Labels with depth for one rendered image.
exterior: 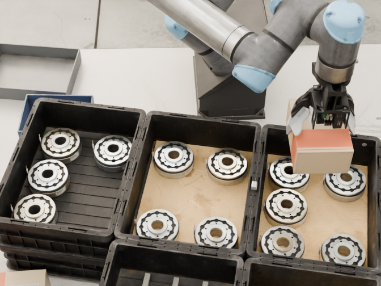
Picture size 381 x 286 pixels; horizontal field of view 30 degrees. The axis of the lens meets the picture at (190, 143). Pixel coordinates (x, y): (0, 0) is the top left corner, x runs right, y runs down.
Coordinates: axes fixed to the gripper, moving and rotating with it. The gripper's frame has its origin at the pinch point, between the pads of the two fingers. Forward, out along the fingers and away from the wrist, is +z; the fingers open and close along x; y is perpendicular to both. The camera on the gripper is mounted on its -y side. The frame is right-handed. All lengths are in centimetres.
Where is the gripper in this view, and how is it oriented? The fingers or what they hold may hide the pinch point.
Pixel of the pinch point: (318, 130)
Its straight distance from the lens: 160.3
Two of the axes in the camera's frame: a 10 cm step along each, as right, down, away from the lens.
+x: 10.0, -0.2, 0.1
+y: 0.2, 7.6, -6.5
